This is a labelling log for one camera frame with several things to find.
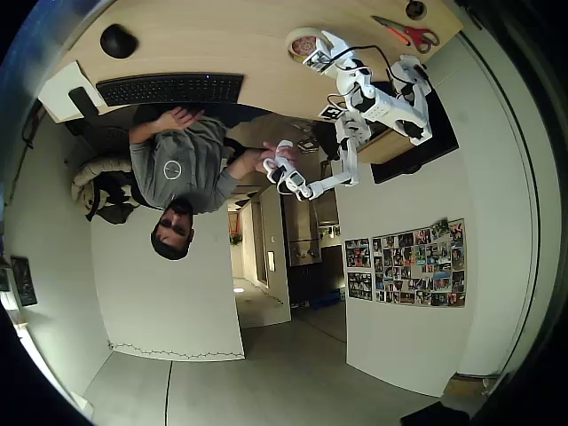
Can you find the beige roll of tape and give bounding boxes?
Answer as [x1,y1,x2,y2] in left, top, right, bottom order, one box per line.
[285,27,332,63]

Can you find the white leader robot arm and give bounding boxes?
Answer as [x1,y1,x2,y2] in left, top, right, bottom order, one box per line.
[305,110,373,203]

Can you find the white leader arm handle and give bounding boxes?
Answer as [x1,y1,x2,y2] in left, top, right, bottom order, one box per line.
[261,139,312,196]

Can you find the man's left forearm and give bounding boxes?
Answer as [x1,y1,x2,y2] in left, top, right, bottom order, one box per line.
[128,117,165,146]

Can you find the man's right forearm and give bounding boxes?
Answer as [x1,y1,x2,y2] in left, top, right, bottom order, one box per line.
[228,148,267,178]

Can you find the man's right hand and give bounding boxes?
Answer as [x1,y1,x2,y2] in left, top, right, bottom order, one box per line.
[259,140,297,165]

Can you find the man's left hand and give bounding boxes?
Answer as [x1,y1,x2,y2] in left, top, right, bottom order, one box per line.
[154,105,206,132]

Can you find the black-white fiducial marker card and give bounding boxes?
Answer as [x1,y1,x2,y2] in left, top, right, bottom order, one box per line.
[317,102,346,122]

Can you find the black computer keyboard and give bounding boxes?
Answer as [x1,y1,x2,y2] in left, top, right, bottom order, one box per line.
[95,73,246,107]

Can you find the stainless steel refrigerator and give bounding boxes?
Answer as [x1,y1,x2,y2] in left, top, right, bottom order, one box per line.
[283,190,321,267]

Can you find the man's torso grey shirt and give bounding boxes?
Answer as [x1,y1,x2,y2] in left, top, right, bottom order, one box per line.
[129,114,241,215]

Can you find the small photo collage poster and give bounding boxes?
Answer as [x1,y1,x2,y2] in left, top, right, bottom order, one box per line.
[347,271,374,302]
[344,238,372,269]

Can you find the white interior door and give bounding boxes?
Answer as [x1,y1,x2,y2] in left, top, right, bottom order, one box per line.
[259,185,293,329]

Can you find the black computer mouse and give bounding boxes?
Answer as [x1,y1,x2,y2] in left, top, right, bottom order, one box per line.
[99,23,139,59]

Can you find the large photo collage poster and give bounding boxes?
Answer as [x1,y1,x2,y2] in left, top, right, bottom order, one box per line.
[371,217,467,309]

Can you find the man's head dark hair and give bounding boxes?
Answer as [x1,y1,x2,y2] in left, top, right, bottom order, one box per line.
[149,198,197,262]

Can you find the black smartphone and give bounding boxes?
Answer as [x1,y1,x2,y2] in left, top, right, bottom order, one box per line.
[67,86,99,117]

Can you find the cream padded blanket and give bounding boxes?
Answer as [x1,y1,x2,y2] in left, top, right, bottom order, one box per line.
[70,158,138,209]

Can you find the black bag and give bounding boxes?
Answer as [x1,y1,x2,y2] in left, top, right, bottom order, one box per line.
[84,170,143,225]

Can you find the white paper pad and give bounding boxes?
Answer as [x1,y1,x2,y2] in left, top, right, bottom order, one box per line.
[37,60,110,123]

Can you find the dark framed picture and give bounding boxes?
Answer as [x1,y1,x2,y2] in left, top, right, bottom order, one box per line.
[9,255,39,308]

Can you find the black follower arm cable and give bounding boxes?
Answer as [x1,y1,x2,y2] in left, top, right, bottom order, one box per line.
[330,43,400,83]

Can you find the red-handled scissors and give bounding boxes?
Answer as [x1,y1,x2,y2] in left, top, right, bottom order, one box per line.
[370,15,441,55]

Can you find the string light garland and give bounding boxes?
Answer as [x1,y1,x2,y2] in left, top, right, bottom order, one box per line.
[106,339,245,360]

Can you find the black floor cable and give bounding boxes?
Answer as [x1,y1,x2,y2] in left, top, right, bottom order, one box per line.
[163,359,175,426]

